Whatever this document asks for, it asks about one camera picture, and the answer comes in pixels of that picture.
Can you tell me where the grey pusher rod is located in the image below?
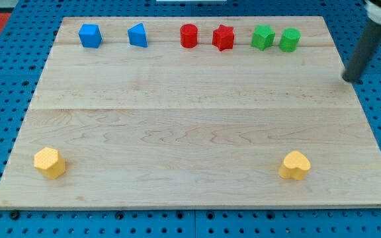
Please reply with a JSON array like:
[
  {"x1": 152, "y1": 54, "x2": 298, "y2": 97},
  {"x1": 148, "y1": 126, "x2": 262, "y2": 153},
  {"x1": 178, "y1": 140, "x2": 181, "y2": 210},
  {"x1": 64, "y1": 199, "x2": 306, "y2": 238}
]
[{"x1": 342, "y1": 19, "x2": 381, "y2": 83}]

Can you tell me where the yellow heart block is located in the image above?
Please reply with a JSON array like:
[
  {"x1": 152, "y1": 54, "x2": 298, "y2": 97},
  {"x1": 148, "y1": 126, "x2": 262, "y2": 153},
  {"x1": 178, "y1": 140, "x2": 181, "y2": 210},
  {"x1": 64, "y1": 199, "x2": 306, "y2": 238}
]
[{"x1": 278, "y1": 151, "x2": 312, "y2": 180}]

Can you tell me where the blue triangle block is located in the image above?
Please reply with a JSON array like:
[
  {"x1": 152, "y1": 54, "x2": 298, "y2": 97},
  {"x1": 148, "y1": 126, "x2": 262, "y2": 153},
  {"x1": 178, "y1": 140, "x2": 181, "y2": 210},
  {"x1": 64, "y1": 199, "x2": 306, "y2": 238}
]
[{"x1": 128, "y1": 22, "x2": 148, "y2": 48}]

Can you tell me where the green cylinder block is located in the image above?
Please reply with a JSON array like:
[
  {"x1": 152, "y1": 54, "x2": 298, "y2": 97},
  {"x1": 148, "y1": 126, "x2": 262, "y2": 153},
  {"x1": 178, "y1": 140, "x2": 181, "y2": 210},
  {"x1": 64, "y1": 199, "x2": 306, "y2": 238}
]
[{"x1": 279, "y1": 28, "x2": 301, "y2": 52}]

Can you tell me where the green star block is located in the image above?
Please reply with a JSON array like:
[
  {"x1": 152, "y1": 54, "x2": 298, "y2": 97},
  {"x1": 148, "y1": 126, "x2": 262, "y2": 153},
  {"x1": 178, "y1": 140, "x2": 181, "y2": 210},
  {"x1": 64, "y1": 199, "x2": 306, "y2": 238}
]
[{"x1": 251, "y1": 25, "x2": 275, "y2": 51}]

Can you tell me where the red star block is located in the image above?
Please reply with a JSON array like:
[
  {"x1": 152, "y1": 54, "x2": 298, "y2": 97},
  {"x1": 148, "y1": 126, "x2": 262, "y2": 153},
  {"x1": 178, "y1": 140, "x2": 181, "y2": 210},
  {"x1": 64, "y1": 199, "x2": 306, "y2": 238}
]
[{"x1": 212, "y1": 24, "x2": 235, "y2": 51}]

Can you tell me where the wooden board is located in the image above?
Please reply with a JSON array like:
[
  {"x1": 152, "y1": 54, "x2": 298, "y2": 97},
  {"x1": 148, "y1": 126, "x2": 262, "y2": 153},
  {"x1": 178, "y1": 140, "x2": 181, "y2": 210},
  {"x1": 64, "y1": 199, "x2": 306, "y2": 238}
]
[{"x1": 0, "y1": 17, "x2": 381, "y2": 210}]

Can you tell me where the red cylinder block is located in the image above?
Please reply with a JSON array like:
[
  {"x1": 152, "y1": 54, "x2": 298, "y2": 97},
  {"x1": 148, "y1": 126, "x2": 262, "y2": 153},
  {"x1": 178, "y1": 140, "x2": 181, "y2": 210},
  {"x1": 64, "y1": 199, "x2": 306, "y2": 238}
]
[{"x1": 180, "y1": 24, "x2": 198, "y2": 48}]

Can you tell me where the blue cube block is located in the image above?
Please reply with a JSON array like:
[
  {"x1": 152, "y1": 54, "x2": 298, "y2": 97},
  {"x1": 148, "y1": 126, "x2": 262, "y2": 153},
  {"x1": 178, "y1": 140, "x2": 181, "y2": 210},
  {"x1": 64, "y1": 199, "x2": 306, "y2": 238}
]
[{"x1": 79, "y1": 24, "x2": 102, "y2": 48}]

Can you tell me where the yellow hexagon block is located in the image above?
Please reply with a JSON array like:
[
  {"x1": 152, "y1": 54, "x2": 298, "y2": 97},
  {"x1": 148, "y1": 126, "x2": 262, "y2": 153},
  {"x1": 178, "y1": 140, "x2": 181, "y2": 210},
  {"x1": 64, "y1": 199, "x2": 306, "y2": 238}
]
[{"x1": 34, "y1": 147, "x2": 66, "y2": 179}]

